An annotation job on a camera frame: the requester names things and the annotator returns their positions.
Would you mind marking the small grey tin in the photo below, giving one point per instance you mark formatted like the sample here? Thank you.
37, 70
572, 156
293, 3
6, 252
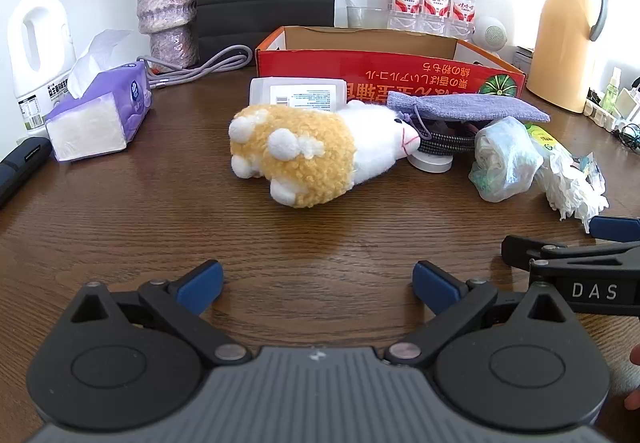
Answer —
522, 59

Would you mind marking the purple tissue pack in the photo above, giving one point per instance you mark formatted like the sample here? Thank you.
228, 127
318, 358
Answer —
95, 118

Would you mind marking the pale plastic bag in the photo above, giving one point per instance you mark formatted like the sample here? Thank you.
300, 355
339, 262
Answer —
502, 158

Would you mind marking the blue printed clear wrapper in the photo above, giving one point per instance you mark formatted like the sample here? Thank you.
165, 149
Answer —
590, 170

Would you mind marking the white detergent jug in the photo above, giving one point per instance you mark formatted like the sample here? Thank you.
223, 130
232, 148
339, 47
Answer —
37, 38

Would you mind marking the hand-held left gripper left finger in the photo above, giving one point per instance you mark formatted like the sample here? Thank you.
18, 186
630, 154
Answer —
202, 285

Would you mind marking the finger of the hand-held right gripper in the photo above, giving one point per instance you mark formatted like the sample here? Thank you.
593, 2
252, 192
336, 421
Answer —
530, 250
615, 227

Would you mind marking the white plastic spoon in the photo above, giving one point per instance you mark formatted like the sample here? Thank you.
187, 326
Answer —
350, 1

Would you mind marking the small green spray bottle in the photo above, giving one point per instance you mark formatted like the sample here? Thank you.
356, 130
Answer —
611, 93

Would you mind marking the red cardboard box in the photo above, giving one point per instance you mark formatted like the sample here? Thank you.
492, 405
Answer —
380, 63

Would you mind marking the white labelled wipes pack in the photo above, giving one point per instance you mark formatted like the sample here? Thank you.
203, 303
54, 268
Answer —
300, 93

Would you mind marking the white power strip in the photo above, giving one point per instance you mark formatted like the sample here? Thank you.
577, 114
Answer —
602, 118

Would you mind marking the clear glass cup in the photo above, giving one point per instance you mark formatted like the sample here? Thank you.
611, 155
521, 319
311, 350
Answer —
367, 18

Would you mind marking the mottled purple vase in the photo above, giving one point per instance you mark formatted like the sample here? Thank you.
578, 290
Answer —
165, 3

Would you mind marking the person's right hand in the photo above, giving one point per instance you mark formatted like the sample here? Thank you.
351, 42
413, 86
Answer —
634, 399

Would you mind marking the yellow thermos jug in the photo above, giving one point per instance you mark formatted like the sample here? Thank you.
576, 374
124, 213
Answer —
560, 38

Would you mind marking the yellow and white plush toy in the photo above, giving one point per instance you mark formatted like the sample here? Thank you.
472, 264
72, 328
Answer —
300, 148

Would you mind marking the white robot speaker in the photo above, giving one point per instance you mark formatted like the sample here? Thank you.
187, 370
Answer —
490, 33

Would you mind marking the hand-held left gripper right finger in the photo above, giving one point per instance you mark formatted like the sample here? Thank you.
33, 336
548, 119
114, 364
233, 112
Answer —
435, 288

